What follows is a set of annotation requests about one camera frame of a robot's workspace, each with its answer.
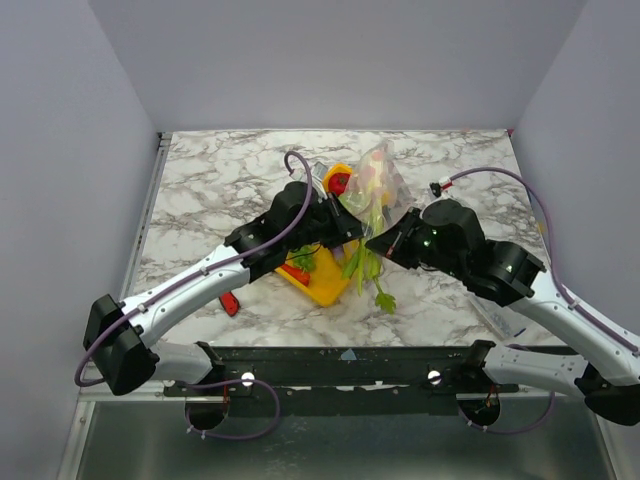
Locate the red tomato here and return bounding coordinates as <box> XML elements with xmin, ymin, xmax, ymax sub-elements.
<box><xmin>327</xmin><ymin>172</ymin><xmax>351</xmax><ymax>197</ymax></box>

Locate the clear plastic packet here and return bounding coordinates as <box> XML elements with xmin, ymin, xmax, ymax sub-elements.
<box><xmin>470</xmin><ymin>296</ymin><xmax>528</xmax><ymax>339</ymax></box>

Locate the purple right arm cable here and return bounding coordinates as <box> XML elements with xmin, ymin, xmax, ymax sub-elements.
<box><xmin>444</xmin><ymin>167</ymin><xmax>640</xmax><ymax>356</ymax></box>

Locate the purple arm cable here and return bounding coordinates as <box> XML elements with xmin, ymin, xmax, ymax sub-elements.
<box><xmin>444</xmin><ymin>167</ymin><xmax>640</xmax><ymax>356</ymax></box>
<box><xmin>74</xmin><ymin>150</ymin><xmax>314</xmax><ymax>387</ymax></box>

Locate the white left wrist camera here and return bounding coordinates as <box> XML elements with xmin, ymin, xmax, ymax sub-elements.
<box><xmin>290</xmin><ymin>161</ymin><xmax>328</xmax><ymax>199</ymax></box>

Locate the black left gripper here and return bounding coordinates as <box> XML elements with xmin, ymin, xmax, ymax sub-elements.
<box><xmin>285</xmin><ymin>190</ymin><xmax>371</xmax><ymax>251</ymax></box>

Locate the red black handled tool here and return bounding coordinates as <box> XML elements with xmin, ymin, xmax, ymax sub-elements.
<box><xmin>219</xmin><ymin>292</ymin><xmax>240</xmax><ymax>317</ymax></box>

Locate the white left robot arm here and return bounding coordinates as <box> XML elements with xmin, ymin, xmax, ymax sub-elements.
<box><xmin>83</xmin><ymin>181</ymin><xmax>363</xmax><ymax>396</ymax></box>

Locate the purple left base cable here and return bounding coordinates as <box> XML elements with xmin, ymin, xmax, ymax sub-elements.
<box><xmin>177</xmin><ymin>378</ymin><xmax>281</xmax><ymax>442</ymax></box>

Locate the black metal base rail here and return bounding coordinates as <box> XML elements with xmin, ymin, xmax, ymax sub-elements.
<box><xmin>164</xmin><ymin>340</ymin><xmax>495</xmax><ymax>418</ymax></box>

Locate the green celery stalk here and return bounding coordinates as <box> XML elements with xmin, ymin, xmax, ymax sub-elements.
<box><xmin>340</xmin><ymin>154</ymin><xmax>397</xmax><ymax>315</ymax></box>

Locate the orange carrot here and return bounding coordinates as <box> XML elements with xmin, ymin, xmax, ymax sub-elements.
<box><xmin>281</xmin><ymin>264</ymin><xmax>311</xmax><ymax>287</ymax></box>

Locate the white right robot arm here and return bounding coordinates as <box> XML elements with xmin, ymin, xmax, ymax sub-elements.
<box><xmin>366</xmin><ymin>199</ymin><xmax>639</xmax><ymax>426</ymax></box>

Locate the yellow plastic tray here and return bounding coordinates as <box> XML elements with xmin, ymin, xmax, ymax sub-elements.
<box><xmin>276</xmin><ymin>164</ymin><xmax>358</xmax><ymax>307</ymax></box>

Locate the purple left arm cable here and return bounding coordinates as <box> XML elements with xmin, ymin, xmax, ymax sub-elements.
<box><xmin>74</xmin><ymin>150</ymin><xmax>314</xmax><ymax>387</ymax></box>

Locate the clear pink-dotted zip bag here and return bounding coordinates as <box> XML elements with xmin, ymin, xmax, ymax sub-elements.
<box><xmin>339</xmin><ymin>140</ymin><xmax>415</xmax><ymax>239</ymax></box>

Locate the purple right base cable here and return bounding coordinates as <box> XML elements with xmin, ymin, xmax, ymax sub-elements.
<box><xmin>457</xmin><ymin>387</ymin><xmax>555</xmax><ymax>435</ymax></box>

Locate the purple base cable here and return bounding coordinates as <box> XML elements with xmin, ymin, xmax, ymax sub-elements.
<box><xmin>457</xmin><ymin>387</ymin><xmax>555</xmax><ymax>435</ymax></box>
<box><xmin>177</xmin><ymin>378</ymin><xmax>281</xmax><ymax>442</ymax></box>

